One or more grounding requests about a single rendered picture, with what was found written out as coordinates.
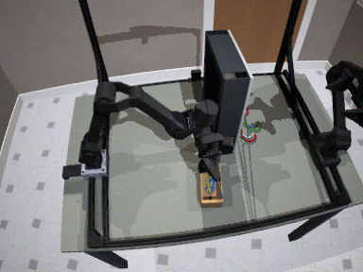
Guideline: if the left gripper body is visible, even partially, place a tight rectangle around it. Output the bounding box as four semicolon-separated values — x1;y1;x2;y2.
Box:
336;68;363;109

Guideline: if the black metal rack frame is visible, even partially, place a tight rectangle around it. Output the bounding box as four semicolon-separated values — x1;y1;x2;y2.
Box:
202;30;251;147

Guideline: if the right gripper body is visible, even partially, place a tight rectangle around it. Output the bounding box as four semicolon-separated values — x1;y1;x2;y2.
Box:
194;130;224;174

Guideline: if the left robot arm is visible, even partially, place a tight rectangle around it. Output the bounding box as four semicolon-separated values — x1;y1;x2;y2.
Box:
320;60;363;160

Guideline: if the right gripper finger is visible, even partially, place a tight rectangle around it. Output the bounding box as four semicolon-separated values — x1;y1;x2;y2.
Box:
200;163;217;182
201;151;222;180

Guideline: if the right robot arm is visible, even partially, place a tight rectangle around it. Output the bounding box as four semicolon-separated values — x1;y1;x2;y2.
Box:
78;81;218;170

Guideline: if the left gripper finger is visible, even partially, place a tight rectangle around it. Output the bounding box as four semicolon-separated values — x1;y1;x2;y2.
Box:
325;72;348;92
341;107;363;127

